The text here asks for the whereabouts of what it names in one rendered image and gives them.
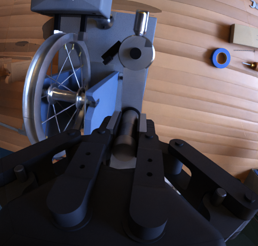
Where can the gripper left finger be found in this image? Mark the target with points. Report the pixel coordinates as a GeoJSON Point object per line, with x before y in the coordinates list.
{"type": "Point", "coordinates": [80, 169]}

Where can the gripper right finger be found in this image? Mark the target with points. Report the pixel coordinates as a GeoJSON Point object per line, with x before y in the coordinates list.
{"type": "Point", "coordinates": [148, 189]}

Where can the grey cam lever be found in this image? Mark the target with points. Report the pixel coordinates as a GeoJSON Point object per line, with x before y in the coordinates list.
{"type": "Point", "coordinates": [134, 85]}

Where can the silver spoked wheel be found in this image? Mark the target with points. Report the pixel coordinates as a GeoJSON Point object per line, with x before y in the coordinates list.
{"type": "Point", "coordinates": [34, 83]}

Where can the black caliper jaw block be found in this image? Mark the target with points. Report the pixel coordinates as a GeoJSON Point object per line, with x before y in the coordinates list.
{"type": "Point", "coordinates": [110, 52]}

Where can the grey truing stand body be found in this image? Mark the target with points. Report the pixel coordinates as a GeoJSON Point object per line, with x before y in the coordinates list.
{"type": "Point", "coordinates": [100, 44]}

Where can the grey gauge box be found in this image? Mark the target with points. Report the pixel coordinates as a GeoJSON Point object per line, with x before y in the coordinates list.
{"type": "Point", "coordinates": [80, 0]}

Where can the silver flat bar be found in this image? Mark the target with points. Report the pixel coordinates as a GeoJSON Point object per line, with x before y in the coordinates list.
{"type": "Point", "coordinates": [12, 128]}

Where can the light wooden block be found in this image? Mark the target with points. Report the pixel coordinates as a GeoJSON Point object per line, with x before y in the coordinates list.
{"type": "Point", "coordinates": [14, 68]}

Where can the blue tape roll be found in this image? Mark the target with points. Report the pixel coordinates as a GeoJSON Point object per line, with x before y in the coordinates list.
{"type": "Point", "coordinates": [214, 57]}

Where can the silver rounded pivot fitting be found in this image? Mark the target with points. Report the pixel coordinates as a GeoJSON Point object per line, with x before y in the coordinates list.
{"type": "Point", "coordinates": [106, 22]}

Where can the silver cylinder knob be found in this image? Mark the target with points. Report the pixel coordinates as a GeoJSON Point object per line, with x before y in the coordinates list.
{"type": "Point", "coordinates": [141, 22]}

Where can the thin steel spoke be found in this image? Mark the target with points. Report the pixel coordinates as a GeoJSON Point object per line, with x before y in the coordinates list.
{"type": "Point", "coordinates": [243, 50]}

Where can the brown cardboard box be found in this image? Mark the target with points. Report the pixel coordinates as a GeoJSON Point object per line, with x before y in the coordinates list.
{"type": "Point", "coordinates": [243, 35]}

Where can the silver open-end wrench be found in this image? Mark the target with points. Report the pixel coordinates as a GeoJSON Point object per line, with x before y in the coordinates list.
{"type": "Point", "coordinates": [253, 4]}

